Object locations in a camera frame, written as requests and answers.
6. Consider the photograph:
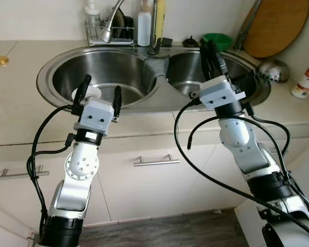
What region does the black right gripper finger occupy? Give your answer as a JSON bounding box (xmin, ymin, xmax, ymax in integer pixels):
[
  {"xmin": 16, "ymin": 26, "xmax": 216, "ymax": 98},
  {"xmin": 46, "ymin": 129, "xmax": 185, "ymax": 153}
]
[
  {"xmin": 211, "ymin": 42, "xmax": 230, "ymax": 79},
  {"xmin": 200, "ymin": 40, "xmax": 214, "ymax": 82}
]

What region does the small white cup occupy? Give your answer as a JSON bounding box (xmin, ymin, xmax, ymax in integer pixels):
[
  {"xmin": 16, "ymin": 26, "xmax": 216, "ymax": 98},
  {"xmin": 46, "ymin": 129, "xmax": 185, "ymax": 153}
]
[{"xmin": 72, "ymin": 86, "xmax": 103, "ymax": 102}]

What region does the green plastic bowl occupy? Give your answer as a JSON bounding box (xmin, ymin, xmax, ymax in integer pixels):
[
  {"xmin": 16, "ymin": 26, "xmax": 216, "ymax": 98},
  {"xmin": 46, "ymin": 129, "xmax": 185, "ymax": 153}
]
[{"xmin": 202, "ymin": 33, "xmax": 233, "ymax": 52}]

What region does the dark metal sink strainer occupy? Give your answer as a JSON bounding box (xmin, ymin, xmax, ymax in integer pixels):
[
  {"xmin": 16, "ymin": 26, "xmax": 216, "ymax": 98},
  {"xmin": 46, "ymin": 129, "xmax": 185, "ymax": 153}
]
[{"xmin": 182, "ymin": 36, "xmax": 199, "ymax": 48}]

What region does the stainless steel double sink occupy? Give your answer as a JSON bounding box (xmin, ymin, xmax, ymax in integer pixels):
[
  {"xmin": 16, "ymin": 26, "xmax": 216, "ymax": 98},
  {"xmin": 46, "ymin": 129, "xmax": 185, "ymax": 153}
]
[{"xmin": 36, "ymin": 44, "xmax": 272, "ymax": 115}]

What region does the grey dish cloth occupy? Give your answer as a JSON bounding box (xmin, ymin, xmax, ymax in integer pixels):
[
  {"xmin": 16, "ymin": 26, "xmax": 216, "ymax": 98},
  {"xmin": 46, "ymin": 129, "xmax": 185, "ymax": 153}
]
[{"xmin": 142, "ymin": 55, "xmax": 170, "ymax": 79}]

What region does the yellow dish soap bottle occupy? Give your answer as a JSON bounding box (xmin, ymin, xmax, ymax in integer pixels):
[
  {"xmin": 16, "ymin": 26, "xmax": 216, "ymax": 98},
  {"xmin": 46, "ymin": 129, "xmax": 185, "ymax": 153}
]
[{"xmin": 154, "ymin": 0, "xmax": 167, "ymax": 42}]

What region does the white bottle with orange label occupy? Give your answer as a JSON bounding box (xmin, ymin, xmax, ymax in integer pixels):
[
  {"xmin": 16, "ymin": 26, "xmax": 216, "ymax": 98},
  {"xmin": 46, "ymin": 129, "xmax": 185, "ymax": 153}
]
[{"xmin": 291, "ymin": 61, "xmax": 309, "ymax": 99}]

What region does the round wooden cutting board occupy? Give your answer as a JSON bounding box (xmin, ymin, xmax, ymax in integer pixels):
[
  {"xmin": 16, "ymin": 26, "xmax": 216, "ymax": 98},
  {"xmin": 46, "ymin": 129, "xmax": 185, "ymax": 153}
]
[{"xmin": 242, "ymin": 0, "xmax": 309, "ymax": 59}]

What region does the plain white plastic bottle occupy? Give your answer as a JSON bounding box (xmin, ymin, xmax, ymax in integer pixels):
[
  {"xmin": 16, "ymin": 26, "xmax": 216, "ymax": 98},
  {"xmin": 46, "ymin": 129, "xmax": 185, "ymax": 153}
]
[{"xmin": 137, "ymin": 0, "xmax": 153, "ymax": 47}]

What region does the clear pump soap bottle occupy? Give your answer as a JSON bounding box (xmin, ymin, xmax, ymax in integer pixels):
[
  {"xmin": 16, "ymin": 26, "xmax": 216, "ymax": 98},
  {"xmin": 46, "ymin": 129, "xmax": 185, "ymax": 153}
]
[{"xmin": 84, "ymin": 0, "xmax": 101, "ymax": 29}]

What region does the tan and black sponge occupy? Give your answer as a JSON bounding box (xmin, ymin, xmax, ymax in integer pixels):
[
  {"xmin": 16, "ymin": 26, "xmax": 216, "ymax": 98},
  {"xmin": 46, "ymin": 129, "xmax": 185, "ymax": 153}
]
[{"xmin": 111, "ymin": 7, "xmax": 126, "ymax": 40}]

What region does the white cabinet door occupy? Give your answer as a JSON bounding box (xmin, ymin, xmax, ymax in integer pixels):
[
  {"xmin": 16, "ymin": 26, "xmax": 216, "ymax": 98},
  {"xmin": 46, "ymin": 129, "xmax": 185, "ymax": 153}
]
[
  {"xmin": 0, "ymin": 147, "xmax": 111, "ymax": 227},
  {"xmin": 95, "ymin": 143, "xmax": 232, "ymax": 223},
  {"xmin": 214, "ymin": 135, "xmax": 309, "ymax": 211}
]

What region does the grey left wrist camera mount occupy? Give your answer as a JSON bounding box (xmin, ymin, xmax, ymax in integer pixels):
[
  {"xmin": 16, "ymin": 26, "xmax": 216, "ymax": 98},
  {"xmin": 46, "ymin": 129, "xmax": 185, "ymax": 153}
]
[{"xmin": 74, "ymin": 99, "xmax": 115, "ymax": 137}]

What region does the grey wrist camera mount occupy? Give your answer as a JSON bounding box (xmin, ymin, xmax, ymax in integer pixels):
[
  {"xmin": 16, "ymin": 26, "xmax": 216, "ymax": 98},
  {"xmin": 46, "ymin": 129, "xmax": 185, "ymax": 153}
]
[
  {"xmin": 189, "ymin": 76, "xmax": 246, "ymax": 112},
  {"xmin": 74, "ymin": 99, "xmax": 115, "ymax": 137}
]

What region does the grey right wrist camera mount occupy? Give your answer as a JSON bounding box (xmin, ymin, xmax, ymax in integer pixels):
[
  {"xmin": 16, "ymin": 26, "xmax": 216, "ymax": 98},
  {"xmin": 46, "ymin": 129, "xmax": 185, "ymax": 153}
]
[{"xmin": 189, "ymin": 76, "xmax": 246, "ymax": 112}]

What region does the short black left arm cable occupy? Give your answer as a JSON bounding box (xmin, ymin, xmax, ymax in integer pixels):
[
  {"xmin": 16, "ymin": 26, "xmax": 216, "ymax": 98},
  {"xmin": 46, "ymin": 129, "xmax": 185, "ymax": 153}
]
[{"xmin": 31, "ymin": 133, "xmax": 77, "ymax": 181}]

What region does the short black arm cable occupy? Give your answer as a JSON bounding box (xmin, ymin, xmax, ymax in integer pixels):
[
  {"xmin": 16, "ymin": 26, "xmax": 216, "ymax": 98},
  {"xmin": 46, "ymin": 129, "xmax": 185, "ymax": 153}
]
[
  {"xmin": 246, "ymin": 103, "xmax": 292, "ymax": 157},
  {"xmin": 31, "ymin": 133, "xmax": 77, "ymax": 181}
]

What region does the steel wire sink rack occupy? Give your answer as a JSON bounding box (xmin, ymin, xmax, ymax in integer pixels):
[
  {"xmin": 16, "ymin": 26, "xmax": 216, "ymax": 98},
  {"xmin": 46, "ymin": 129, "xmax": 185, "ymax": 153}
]
[{"xmin": 84, "ymin": 20, "xmax": 136, "ymax": 47}]

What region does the short black right arm cable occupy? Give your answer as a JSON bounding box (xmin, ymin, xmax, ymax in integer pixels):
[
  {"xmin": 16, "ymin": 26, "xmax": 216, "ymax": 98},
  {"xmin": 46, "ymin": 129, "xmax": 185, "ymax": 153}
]
[{"xmin": 246, "ymin": 103, "xmax": 292, "ymax": 157}]

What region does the steel flexible hose faucet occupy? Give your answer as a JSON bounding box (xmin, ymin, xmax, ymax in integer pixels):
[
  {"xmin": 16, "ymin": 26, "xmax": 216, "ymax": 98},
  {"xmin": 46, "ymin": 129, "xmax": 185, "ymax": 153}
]
[{"xmin": 99, "ymin": 0, "xmax": 163, "ymax": 55}]

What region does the long black left arm cable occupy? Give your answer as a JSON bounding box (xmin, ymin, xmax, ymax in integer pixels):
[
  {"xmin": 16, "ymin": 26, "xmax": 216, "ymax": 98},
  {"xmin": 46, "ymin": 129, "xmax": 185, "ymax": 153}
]
[{"xmin": 26, "ymin": 105, "xmax": 75, "ymax": 230}]

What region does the steel bar cabinet handle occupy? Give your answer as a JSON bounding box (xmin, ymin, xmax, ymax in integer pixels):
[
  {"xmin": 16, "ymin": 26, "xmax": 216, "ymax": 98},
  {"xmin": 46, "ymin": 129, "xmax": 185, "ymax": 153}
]
[
  {"xmin": 0, "ymin": 167, "xmax": 36, "ymax": 181},
  {"xmin": 133, "ymin": 154, "xmax": 181, "ymax": 167}
]

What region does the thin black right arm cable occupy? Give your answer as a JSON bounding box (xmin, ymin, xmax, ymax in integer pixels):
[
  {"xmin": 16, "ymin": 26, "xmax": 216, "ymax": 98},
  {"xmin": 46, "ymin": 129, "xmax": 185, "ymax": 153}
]
[{"xmin": 186, "ymin": 114, "xmax": 294, "ymax": 186}]

